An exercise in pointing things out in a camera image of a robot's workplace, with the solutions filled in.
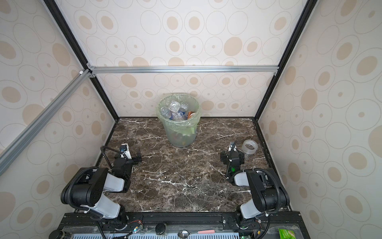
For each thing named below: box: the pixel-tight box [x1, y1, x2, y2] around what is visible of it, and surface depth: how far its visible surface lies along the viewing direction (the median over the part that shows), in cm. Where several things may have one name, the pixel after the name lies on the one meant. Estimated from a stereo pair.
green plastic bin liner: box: [156, 93, 201, 135], surface depth 94 cm
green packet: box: [277, 228, 296, 239], surface depth 70 cm
